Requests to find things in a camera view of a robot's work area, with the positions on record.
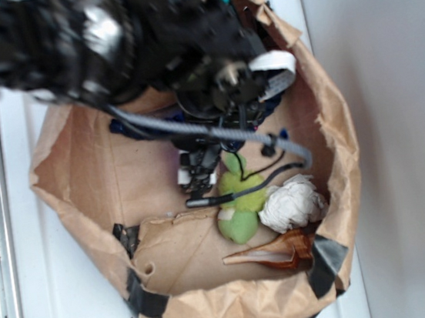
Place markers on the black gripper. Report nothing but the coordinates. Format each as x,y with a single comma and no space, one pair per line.
227,93

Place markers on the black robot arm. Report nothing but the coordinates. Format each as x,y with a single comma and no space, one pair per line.
176,70

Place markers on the green plush toy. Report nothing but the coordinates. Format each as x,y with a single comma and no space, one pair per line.
238,220

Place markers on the crumpled white paper ball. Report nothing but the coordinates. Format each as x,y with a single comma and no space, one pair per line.
294,204

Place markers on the brown paper bag tray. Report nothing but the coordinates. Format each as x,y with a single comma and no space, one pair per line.
119,200

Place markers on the brown conch seashell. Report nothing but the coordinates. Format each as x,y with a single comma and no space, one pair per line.
284,252

